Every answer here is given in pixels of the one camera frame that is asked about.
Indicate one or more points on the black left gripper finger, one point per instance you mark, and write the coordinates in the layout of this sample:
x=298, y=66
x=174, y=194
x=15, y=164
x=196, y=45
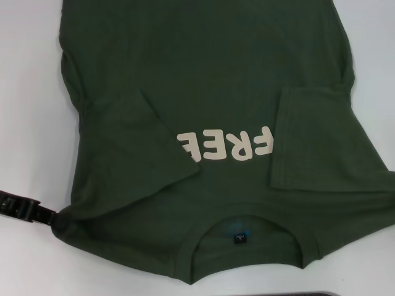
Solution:
x=27, y=209

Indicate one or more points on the dark green FREE t-shirt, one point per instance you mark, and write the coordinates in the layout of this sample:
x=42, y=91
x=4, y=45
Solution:
x=200, y=77

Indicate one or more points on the dark rounded panel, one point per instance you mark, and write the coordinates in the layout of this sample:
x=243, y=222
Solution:
x=311, y=294

